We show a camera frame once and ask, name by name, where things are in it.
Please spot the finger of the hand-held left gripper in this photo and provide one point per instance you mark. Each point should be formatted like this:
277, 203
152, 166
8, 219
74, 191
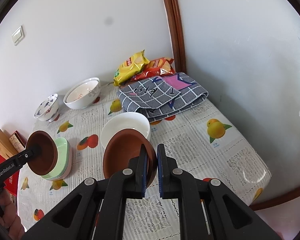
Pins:
33, 150

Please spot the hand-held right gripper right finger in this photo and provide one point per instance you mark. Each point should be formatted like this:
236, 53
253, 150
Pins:
160, 171

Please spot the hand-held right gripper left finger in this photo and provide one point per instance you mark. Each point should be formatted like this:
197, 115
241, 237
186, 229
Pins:
145, 173

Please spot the small brown bowl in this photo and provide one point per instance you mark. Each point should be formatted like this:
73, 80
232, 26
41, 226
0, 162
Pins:
46, 155
122, 152

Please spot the green square plate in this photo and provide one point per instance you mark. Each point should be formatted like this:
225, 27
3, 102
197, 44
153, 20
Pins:
62, 150

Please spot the person's left hand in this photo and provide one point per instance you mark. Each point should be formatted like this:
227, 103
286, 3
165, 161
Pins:
7, 205

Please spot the red paper bag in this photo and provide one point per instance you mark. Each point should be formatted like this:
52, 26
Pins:
12, 183

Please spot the brown patterned book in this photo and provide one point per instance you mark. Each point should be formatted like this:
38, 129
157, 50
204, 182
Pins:
17, 141

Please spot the wooden chair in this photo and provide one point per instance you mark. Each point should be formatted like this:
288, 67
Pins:
2, 142

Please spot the blue patterned white bowl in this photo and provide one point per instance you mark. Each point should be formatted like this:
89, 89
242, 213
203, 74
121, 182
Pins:
48, 110

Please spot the fruit print tablecloth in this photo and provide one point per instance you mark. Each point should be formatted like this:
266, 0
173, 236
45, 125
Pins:
190, 140

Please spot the plain white bowl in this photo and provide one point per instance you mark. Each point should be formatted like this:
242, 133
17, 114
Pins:
125, 122

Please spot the white bowl grey swirl print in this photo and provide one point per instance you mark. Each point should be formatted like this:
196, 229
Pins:
83, 103

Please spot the white bowl red print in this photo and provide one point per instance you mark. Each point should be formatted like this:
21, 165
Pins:
77, 90

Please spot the grey checked folded cloth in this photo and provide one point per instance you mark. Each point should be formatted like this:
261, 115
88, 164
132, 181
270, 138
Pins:
150, 95

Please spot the red snack bag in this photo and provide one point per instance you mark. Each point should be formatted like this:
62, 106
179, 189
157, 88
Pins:
155, 67

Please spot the yellow snack bag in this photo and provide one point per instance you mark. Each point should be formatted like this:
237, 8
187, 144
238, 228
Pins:
131, 66

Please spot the brown wooden floor trim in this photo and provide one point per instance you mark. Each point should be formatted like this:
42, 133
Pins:
280, 199

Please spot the white wall light switch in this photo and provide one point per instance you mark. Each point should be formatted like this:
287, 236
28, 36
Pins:
18, 35

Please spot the brown wooden door frame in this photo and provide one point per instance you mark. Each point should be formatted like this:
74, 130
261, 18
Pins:
173, 25

